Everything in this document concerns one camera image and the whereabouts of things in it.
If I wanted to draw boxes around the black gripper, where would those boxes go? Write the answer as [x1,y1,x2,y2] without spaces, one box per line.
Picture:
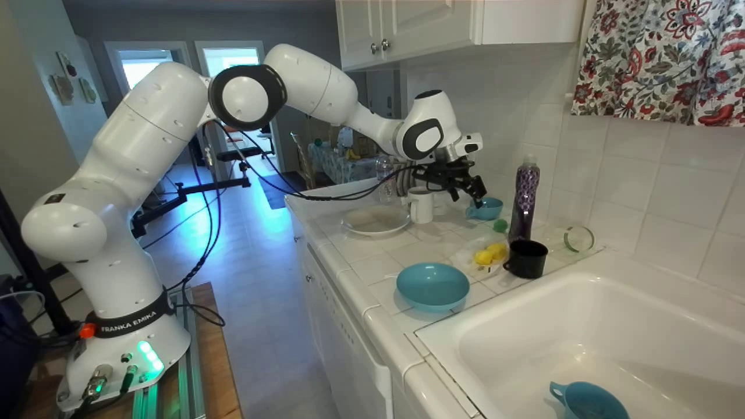
[416,157,488,204]

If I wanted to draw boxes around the small blue bowl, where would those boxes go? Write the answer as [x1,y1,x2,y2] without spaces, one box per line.
[467,195,503,221]

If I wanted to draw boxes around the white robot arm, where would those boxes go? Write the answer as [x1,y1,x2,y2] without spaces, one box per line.
[22,43,488,414]

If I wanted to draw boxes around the big blue bowl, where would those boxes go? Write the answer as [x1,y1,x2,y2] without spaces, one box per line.
[396,263,471,312]

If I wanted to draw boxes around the yellow sponge in dish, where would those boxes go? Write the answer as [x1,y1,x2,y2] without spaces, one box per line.
[462,236,510,278]

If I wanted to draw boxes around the black cup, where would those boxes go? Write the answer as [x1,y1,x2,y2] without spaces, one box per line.
[503,239,549,278]

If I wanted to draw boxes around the white ceramic plate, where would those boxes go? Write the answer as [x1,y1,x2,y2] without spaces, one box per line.
[342,204,411,236]

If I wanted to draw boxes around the clear glass jar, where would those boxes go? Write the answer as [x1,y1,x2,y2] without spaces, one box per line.
[563,224,596,254]

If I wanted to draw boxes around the white upper cabinet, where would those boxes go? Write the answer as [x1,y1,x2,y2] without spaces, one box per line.
[335,0,587,69]

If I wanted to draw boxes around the white lower cabinets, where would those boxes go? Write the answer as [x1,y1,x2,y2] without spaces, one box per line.
[299,241,393,419]

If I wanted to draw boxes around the teal measuring cup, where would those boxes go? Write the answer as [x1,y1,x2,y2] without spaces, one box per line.
[549,382,630,419]

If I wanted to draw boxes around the floral window curtain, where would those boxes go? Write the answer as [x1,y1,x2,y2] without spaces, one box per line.
[572,0,745,127]

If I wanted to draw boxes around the white kitchen sink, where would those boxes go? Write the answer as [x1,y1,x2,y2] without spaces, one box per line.
[419,272,745,419]

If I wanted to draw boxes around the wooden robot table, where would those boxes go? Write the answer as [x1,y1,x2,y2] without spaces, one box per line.
[13,309,243,419]

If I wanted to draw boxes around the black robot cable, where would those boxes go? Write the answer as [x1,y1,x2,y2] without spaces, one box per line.
[165,119,416,327]

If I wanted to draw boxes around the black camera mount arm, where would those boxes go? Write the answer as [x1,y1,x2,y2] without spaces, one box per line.
[130,177,249,236]

